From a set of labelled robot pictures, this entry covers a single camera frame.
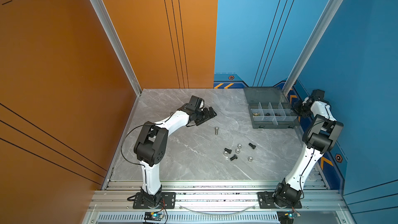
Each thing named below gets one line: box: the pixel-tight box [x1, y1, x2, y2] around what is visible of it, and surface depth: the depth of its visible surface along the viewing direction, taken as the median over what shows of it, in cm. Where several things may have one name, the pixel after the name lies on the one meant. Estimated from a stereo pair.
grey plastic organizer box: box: [243, 86, 300, 130], surface depth 105 cm
